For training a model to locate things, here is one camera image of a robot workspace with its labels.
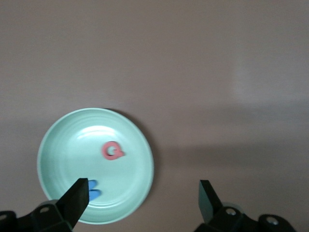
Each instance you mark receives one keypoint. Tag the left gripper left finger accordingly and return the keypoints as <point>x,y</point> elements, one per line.
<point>74,203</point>

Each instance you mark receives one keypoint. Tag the blue foam letter W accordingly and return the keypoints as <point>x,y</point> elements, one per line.
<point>94,193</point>

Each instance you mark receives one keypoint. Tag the pink foam letter Q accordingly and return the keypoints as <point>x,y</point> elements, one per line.
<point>106,152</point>

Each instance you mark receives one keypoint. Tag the green plate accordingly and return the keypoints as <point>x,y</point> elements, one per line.
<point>72,149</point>

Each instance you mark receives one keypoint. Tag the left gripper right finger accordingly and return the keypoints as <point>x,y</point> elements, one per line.
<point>207,203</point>

